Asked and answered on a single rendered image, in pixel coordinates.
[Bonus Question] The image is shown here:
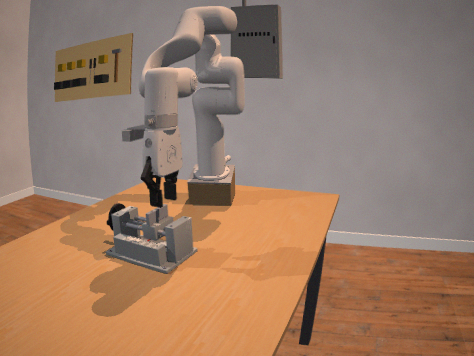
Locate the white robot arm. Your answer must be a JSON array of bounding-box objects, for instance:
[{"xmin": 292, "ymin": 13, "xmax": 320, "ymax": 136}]
[{"xmin": 122, "ymin": 6, "xmax": 245, "ymax": 181}]

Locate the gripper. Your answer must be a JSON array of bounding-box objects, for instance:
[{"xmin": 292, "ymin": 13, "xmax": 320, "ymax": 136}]
[{"xmin": 141, "ymin": 126, "xmax": 182, "ymax": 208}]

